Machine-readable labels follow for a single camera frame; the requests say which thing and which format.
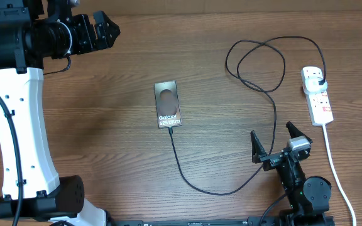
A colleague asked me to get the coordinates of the white charger plug adapter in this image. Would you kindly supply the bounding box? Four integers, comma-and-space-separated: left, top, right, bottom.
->
303, 77, 328, 95

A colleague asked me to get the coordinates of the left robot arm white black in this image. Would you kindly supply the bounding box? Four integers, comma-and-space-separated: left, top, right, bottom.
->
0, 0, 120, 225

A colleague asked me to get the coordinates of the white power strip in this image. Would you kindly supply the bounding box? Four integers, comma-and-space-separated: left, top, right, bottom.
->
300, 67, 334, 126

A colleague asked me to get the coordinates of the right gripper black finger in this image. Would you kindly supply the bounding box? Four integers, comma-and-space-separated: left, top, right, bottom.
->
286, 121, 312, 141
250, 131, 268, 163

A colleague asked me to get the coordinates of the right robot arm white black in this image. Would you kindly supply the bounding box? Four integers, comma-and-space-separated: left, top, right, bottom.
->
247, 122, 334, 226

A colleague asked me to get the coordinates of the Galaxy smartphone with bronze screen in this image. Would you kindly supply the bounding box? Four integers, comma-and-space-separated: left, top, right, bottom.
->
154, 80, 182, 129

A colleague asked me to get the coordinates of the black USB charging cable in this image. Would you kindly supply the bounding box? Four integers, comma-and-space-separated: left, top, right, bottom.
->
167, 36, 327, 196

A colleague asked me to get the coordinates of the white power strip cord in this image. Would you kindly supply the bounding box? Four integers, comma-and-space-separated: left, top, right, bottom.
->
321, 124, 358, 226

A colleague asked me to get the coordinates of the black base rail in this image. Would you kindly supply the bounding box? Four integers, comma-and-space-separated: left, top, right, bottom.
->
108, 217, 335, 226

